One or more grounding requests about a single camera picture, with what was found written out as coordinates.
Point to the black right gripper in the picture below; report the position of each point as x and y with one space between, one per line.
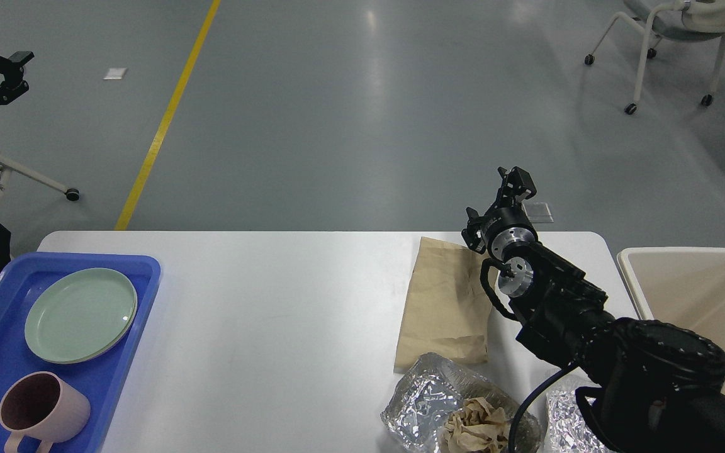
503 228

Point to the light green plate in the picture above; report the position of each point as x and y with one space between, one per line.
81 316

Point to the pink mug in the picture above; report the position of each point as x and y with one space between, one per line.
42 406

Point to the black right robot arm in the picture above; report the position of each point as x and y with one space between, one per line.
656 387

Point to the clear plastic piece on floor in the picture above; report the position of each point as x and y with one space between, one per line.
538 213

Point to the white paper scrap on floor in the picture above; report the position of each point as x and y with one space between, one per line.
115 74

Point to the brown paper bag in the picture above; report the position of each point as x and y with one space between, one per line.
446 309

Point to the aluminium foil tray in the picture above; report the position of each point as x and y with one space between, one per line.
432 389

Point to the crumpled brown paper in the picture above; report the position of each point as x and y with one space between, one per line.
478 426

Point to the crumpled aluminium foil piece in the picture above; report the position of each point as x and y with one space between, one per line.
567 430

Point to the beige plastic bin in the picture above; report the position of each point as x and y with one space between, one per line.
681 285

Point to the white chair right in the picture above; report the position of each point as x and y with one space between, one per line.
677 21

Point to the blue plastic tray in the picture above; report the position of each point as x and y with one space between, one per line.
100 379

